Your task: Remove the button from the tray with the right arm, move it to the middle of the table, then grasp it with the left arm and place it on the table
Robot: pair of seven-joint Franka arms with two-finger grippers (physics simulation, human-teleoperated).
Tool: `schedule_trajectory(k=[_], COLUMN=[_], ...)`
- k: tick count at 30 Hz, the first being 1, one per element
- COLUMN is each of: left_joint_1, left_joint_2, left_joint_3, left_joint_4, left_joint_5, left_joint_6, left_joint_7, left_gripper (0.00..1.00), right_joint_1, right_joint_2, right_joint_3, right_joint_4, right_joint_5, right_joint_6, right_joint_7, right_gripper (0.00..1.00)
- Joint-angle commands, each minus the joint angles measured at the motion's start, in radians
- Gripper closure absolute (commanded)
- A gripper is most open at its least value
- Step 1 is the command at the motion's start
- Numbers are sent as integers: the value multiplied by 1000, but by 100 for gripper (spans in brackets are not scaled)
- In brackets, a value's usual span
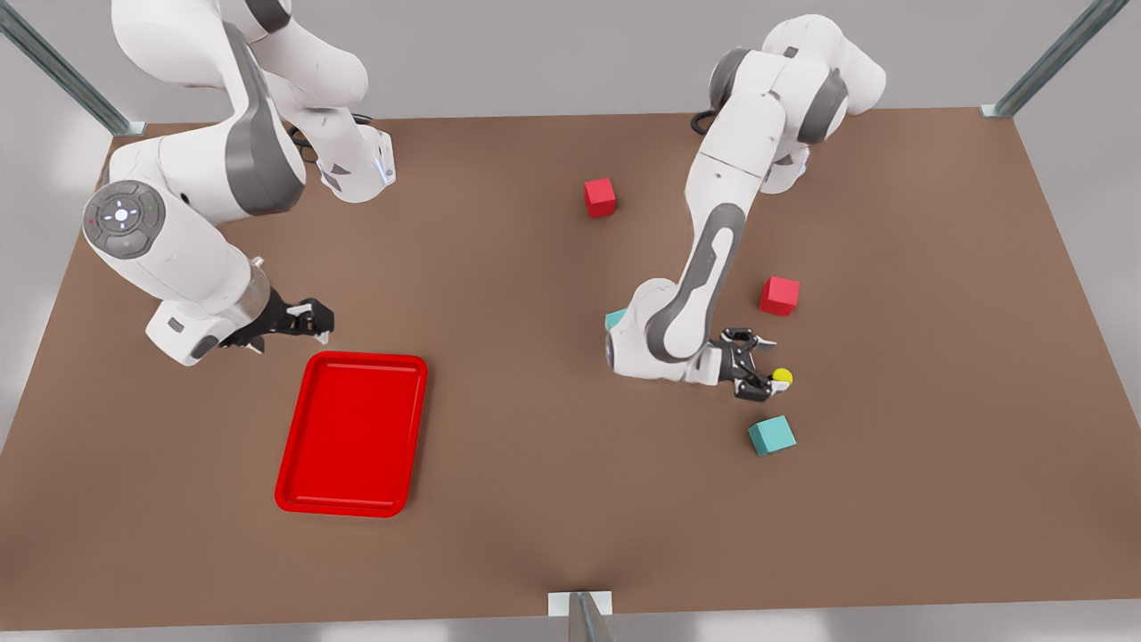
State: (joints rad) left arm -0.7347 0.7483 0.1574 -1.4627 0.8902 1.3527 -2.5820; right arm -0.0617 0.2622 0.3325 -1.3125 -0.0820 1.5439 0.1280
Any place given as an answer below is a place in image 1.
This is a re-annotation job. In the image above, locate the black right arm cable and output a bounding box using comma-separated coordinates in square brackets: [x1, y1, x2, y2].
[285, 111, 376, 167]

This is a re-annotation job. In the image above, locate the red rectangular tray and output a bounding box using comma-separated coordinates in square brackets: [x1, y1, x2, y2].
[275, 350, 430, 519]

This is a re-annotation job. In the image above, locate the silver frame post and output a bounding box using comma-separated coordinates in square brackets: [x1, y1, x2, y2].
[546, 589, 615, 642]
[0, 0, 147, 137]
[980, 0, 1132, 120]

